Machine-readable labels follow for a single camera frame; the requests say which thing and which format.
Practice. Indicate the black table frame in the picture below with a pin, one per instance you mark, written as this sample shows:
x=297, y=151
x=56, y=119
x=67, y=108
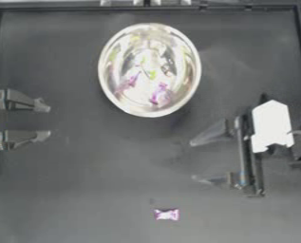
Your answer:
x=51, y=7

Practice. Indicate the small purple white candy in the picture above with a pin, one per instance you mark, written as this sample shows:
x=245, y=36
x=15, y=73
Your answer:
x=158, y=95

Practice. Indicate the grey frame bracket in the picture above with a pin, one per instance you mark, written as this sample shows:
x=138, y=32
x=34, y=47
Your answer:
x=104, y=2

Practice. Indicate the steel bowl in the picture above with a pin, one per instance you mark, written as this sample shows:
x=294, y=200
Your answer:
x=178, y=47

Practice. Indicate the red white black candy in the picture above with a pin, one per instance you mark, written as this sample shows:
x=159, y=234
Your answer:
x=167, y=68

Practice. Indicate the green candy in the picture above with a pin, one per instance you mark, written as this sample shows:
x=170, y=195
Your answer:
x=151, y=74

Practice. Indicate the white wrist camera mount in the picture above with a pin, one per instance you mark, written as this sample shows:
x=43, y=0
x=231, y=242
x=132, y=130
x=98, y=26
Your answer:
x=271, y=125

